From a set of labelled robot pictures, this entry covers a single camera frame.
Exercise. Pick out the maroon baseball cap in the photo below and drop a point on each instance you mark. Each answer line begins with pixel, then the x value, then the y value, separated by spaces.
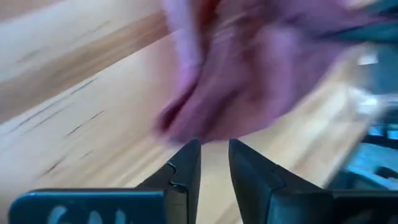
pixel 248 77

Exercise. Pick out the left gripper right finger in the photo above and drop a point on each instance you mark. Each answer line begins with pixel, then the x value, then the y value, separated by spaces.
pixel 264 193

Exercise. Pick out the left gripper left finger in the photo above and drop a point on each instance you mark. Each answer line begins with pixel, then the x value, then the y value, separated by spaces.
pixel 183 180

